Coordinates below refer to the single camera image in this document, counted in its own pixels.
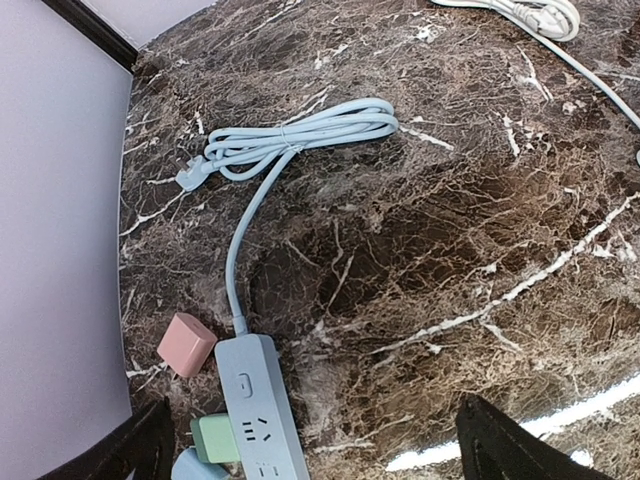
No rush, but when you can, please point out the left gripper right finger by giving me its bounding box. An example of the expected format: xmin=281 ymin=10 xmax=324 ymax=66
xmin=456 ymin=394 xmax=608 ymax=480

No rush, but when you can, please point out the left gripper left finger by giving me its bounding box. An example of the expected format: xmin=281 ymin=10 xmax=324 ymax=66
xmin=42 ymin=398 xmax=175 ymax=480

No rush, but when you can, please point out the white cable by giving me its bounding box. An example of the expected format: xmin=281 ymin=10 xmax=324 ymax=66
xmin=429 ymin=0 xmax=640 ymax=131

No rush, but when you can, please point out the light blue cube charger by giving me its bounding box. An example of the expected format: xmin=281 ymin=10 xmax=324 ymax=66
xmin=171 ymin=447 xmax=241 ymax=480

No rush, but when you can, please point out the green cube charger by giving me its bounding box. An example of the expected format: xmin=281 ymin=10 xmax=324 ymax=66
xmin=190 ymin=413 xmax=241 ymax=464

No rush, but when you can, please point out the pink cube charger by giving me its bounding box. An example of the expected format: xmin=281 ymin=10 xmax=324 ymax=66
xmin=157 ymin=312 xmax=218 ymax=378

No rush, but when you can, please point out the light blue power strip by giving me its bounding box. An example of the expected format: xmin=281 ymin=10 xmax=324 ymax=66
xmin=214 ymin=334 xmax=310 ymax=479

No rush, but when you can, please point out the light blue coiled cable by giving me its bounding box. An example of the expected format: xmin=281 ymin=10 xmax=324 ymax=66
xmin=175 ymin=97 xmax=401 ymax=337

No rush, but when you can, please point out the left black frame post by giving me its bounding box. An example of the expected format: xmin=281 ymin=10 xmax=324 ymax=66
xmin=43 ymin=0 xmax=138 ymax=73

